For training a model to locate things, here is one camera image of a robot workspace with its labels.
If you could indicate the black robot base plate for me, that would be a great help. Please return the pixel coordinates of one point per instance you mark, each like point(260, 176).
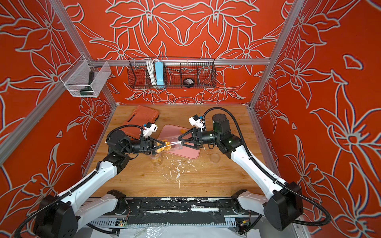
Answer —
point(185, 210)

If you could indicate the light blue box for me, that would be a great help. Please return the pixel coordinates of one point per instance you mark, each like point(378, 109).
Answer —
point(159, 70)

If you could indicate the small black round device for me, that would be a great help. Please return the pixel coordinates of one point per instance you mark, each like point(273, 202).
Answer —
point(188, 83)

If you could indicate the clear jar lid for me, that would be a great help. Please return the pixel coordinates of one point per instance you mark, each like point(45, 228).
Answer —
point(214, 158)

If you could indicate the black wire wall basket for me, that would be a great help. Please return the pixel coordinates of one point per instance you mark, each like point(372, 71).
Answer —
point(141, 72)

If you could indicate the clear plastic wall bin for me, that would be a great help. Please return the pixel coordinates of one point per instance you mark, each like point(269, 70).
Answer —
point(76, 76)

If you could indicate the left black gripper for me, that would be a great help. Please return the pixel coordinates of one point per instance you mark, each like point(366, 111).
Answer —
point(145, 147)

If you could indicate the clear cookie jar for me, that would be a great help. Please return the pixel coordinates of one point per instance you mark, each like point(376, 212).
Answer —
point(156, 159)
point(172, 145)

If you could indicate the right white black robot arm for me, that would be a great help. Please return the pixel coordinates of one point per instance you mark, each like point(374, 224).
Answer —
point(282, 204)

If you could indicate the orange plastic tool case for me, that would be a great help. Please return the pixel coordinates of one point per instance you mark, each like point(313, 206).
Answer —
point(140, 117)

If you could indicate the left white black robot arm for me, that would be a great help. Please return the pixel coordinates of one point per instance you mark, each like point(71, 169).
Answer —
point(63, 215)

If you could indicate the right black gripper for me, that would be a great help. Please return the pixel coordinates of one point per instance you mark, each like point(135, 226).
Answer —
point(199, 136)

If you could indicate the pink plastic tray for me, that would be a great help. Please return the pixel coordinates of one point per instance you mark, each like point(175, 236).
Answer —
point(171, 133)

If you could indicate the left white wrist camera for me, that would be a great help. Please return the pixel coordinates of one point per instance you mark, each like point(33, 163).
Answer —
point(149, 129)

